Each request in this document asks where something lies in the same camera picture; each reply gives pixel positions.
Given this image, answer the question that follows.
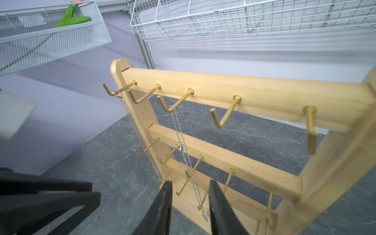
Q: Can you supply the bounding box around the wooden jewelry display stand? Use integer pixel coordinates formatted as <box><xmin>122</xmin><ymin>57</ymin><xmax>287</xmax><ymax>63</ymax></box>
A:
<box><xmin>108</xmin><ymin>59</ymin><xmax>376</xmax><ymax>235</ymax></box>

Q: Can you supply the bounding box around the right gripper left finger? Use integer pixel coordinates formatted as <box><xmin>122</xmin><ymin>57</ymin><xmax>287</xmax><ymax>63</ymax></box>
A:
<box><xmin>132</xmin><ymin>181</ymin><xmax>173</xmax><ymax>235</ymax></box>

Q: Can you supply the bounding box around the white mesh wall basket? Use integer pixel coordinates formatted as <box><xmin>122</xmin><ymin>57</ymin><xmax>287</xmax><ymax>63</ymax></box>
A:
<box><xmin>0</xmin><ymin>0</ymin><xmax>113</xmax><ymax>77</ymax></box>

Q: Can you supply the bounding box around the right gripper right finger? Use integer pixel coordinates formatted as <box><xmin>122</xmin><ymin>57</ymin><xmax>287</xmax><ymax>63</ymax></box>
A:
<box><xmin>209</xmin><ymin>180</ymin><xmax>249</xmax><ymax>235</ymax></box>

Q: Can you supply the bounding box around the white wire wall shelf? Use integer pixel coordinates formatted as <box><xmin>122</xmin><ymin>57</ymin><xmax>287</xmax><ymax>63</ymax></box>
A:
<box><xmin>130</xmin><ymin>1</ymin><xmax>376</xmax><ymax>42</ymax></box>

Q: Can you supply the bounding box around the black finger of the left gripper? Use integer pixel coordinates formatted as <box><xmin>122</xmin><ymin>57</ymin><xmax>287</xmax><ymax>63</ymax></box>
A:
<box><xmin>1</xmin><ymin>167</ymin><xmax>101</xmax><ymax>235</ymax></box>

